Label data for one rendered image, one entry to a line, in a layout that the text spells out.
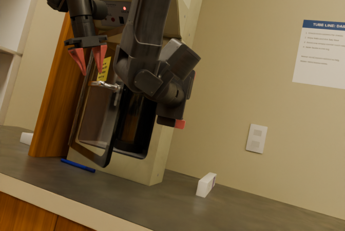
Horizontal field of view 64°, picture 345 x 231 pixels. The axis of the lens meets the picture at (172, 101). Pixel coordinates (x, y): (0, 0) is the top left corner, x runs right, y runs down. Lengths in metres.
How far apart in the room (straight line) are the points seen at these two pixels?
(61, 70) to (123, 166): 0.38
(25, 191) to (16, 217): 0.09
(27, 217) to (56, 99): 0.40
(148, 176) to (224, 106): 0.54
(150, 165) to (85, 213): 0.31
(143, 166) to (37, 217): 0.32
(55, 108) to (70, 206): 0.45
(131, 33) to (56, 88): 0.57
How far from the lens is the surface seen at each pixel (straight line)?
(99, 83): 0.74
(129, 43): 0.48
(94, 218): 0.62
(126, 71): 0.48
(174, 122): 0.65
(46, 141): 1.02
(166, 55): 0.53
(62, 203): 0.66
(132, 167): 0.90
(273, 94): 1.25
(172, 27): 0.88
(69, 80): 1.04
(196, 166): 1.27
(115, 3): 0.95
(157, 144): 0.86
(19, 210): 0.79
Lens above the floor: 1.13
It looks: 5 degrees up
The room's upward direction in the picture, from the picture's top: 13 degrees clockwise
